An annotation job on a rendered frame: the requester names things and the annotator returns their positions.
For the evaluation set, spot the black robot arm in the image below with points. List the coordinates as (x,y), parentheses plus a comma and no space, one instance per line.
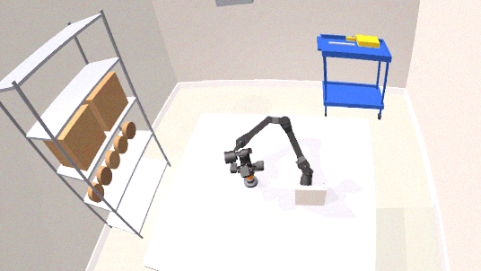
(285,123)

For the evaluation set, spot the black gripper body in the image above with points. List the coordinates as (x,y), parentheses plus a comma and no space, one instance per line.
(259,165)

